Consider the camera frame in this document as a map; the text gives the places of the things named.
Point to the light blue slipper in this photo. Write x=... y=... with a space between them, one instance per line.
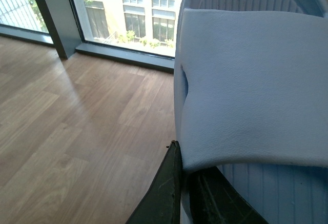
x=250 y=98

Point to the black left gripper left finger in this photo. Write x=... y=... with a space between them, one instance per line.
x=161 y=203

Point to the dark window frame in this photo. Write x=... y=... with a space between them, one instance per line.
x=66 y=36

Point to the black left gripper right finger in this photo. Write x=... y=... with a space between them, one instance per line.
x=208 y=197

